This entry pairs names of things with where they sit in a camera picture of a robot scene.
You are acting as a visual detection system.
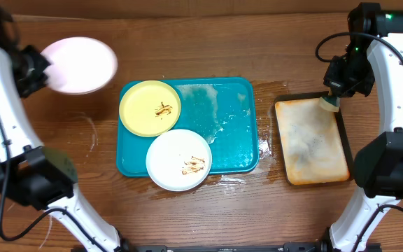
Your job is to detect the green yellow sponge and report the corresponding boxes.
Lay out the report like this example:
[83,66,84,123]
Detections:
[319,96,340,113]

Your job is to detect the white plate with brown sauce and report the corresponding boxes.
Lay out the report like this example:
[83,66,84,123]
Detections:
[41,36,118,95]

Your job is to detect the white plate with crumbs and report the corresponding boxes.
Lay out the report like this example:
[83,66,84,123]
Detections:
[146,129,213,192]

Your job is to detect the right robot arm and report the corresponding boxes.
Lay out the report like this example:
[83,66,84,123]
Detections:
[316,3,403,251]

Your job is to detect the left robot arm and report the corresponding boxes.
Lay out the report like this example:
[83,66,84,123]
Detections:
[0,7,130,251]

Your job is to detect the black tray with soapy water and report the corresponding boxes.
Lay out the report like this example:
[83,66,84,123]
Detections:
[274,92,353,186]

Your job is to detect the teal plastic tray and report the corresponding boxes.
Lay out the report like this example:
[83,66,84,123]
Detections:
[116,76,260,178]

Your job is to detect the yellow plate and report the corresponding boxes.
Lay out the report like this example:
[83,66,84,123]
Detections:
[119,80,181,137]

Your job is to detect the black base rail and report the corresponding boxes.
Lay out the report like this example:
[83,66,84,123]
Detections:
[133,242,320,252]

